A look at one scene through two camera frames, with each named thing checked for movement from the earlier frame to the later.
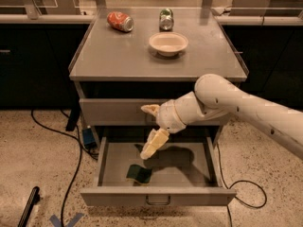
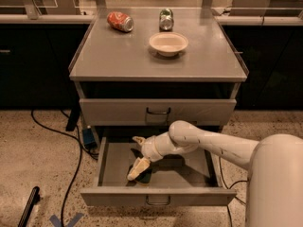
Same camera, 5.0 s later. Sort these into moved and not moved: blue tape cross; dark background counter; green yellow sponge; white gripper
Moved: white gripper
Not moved: dark background counter; green yellow sponge; blue tape cross
